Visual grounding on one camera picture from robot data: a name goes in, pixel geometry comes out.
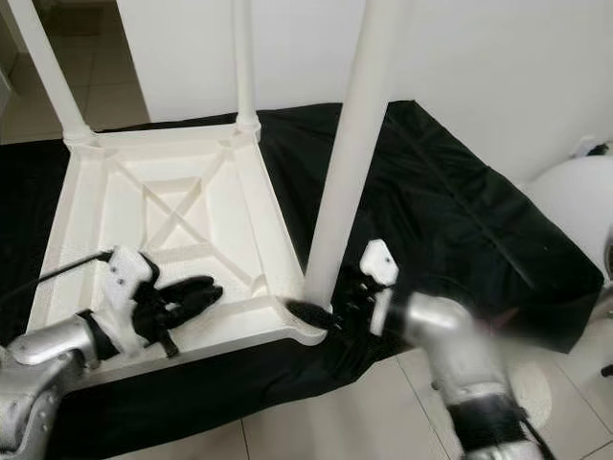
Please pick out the wall socket with black plug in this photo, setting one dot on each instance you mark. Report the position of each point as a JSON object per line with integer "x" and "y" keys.
{"x": 592, "y": 146}

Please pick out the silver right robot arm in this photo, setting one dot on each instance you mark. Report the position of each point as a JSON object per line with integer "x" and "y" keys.
{"x": 450, "y": 335}

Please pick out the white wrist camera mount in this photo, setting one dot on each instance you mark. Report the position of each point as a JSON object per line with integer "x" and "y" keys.
{"x": 378, "y": 264}
{"x": 129, "y": 278}

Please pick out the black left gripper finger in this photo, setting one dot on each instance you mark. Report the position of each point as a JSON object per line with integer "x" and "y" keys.
{"x": 199, "y": 304}
{"x": 192, "y": 286}

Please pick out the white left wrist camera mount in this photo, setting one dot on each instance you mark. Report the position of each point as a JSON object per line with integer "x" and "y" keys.
{"x": 129, "y": 278}

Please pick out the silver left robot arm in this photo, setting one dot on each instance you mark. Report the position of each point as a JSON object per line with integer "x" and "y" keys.
{"x": 48, "y": 355}

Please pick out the black cloth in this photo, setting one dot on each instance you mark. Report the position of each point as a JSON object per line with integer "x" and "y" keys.
{"x": 469, "y": 201}

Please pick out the white plastic table top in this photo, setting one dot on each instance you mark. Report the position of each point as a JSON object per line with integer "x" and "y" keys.
{"x": 86, "y": 220}

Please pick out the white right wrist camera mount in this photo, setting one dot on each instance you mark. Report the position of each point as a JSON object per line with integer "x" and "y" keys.
{"x": 378, "y": 264}

